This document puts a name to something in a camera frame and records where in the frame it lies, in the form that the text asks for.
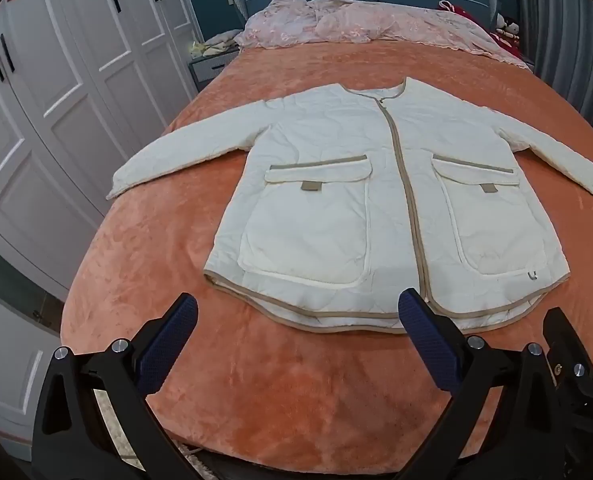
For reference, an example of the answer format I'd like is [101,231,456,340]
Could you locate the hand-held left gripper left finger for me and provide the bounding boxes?
[30,292,212,480]

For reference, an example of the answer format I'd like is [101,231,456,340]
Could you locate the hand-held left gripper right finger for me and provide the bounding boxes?
[391,287,571,480]

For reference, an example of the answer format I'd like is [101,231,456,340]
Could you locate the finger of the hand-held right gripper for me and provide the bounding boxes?
[543,306,593,391]

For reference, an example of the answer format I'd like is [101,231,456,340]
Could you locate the white quilted jacket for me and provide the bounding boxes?
[107,77,593,335]

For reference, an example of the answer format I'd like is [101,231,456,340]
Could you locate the orange plush blanket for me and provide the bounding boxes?
[59,40,593,466]

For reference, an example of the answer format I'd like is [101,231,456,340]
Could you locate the white panelled wardrobe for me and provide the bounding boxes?
[0,0,200,461]

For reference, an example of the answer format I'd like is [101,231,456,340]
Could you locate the grey nightstand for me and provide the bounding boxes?
[189,50,240,93]

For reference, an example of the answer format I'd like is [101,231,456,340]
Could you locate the grey curtain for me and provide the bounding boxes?
[513,0,593,153]

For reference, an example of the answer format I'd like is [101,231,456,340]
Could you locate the pale yellow cloth pile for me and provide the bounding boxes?
[189,30,242,57]

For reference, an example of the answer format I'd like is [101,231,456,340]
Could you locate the red cloth and plush toys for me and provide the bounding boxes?
[439,0,527,66]

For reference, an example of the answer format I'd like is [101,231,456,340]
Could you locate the pink lace quilt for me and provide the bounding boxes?
[234,0,532,68]

